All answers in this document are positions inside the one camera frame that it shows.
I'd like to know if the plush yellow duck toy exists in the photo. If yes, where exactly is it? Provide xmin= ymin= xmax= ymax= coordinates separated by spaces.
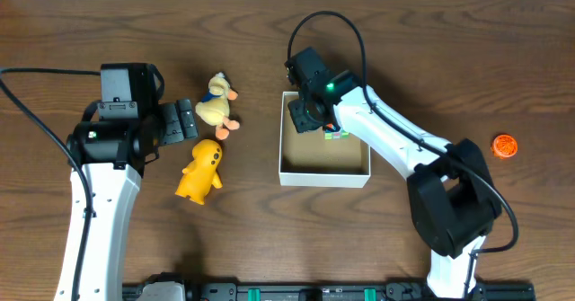
xmin=195 ymin=72 xmax=240 ymax=140

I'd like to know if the right black cable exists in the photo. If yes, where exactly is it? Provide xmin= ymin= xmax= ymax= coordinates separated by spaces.
xmin=286 ymin=10 xmax=520 ymax=293

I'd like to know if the left black cable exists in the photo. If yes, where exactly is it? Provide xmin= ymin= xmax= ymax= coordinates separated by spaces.
xmin=0 ymin=66 xmax=102 ymax=301

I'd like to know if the white cardboard box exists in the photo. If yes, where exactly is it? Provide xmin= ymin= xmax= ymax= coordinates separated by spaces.
xmin=279 ymin=92 xmax=371 ymax=188

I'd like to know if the orange round disc toy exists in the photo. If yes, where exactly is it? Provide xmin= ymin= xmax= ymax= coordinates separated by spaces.
xmin=491 ymin=134 xmax=518 ymax=159

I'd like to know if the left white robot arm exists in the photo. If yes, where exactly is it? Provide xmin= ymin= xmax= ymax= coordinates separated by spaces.
xmin=55 ymin=63 xmax=198 ymax=300

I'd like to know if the yellow dog figure toy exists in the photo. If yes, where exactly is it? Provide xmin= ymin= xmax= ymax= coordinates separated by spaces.
xmin=175 ymin=139 xmax=223 ymax=205

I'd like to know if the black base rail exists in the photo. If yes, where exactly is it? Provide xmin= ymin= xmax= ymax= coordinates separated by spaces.
xmin=121 ymin=279 xmax=536 ymax=301

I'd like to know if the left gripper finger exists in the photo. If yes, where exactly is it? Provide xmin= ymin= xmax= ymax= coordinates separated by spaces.
xmin=176 ymin=99 xmax=198 ymax=139
xmin=160 ymin=103 xmax=184 ymax=146

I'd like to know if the multicolour puzzle cube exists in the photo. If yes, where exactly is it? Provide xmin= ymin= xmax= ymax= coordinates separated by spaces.
xmin=323 ymin=124 xmax=349 ymax=140

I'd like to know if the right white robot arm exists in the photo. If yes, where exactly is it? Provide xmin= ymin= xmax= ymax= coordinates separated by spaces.
xmin=285 ymin=48 xmax=502 ymax=298

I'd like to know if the black cable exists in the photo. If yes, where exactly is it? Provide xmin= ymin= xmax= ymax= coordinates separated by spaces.
xmin=0 ymin=66 xmax=102 ymax=301
xmin=286 ymin=10 xmax=520 ymax=293

